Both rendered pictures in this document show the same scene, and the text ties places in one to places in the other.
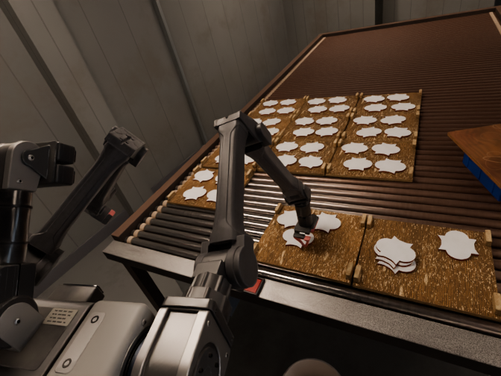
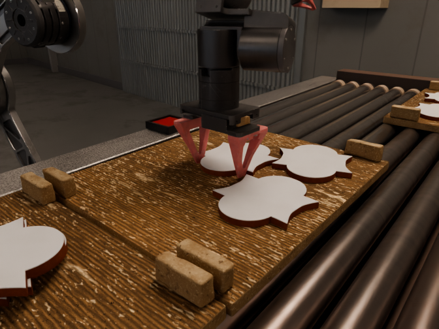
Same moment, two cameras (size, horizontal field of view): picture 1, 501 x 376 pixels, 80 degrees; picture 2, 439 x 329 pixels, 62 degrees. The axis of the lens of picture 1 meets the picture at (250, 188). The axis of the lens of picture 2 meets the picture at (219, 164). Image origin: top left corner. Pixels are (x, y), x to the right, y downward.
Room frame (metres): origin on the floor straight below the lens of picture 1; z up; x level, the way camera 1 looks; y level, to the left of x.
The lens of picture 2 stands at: (0.92, -0.68, 1.17)
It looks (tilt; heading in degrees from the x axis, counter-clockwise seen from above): 23 degrees down; 95
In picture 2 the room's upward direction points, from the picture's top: straight up
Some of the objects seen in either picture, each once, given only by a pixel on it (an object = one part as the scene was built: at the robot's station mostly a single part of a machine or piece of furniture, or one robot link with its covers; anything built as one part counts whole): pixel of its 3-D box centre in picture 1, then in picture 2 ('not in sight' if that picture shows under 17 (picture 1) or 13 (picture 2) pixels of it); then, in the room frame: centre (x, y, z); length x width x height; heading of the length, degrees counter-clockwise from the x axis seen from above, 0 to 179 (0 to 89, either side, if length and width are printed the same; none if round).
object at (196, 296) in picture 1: (206, 304); not in sight; (0.32, 0.13, 1.45); 0.09 x 0.08 x 0.12; 69
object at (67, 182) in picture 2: (349, 271); (59, 181); (0.67, -0.26, 0.95); 0.06 x 0.02 x 0.03; 144
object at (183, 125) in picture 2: (304, 236); (204, 136); (0.86, -0.16, 0.98); 0.07 x 0.07 x 0.09; 53
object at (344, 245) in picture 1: (309, 238); (227, 176); (0.89, -0.18, 0.93); 0.41 x 0.35 x 0.02; 54
